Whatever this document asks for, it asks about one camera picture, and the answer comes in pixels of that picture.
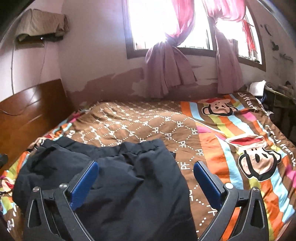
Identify dark navy padded jacket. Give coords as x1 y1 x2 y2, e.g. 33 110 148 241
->
13 137 197 240

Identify wooden headboard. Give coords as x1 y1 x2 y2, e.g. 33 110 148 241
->
1 79 73 172

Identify brown patterned bed cover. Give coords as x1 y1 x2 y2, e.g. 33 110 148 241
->
1 92 295 240

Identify pink curtain right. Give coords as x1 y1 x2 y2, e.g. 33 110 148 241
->
203 1 256 94

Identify pink curtain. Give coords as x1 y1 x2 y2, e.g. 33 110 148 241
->
145 1 196 98
203 1 256 94

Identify white paper bag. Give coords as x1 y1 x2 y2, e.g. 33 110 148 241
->
249 80 266 97

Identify cluttered bedside table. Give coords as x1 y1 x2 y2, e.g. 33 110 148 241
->
263 82 295 144

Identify pink curtain left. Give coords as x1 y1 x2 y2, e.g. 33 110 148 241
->
145 1 196 98

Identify dangling wall cable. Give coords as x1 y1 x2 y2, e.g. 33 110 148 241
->
0 34 49 117

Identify cloth covered wall unit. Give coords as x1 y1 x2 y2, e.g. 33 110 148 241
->
15 9 69 43

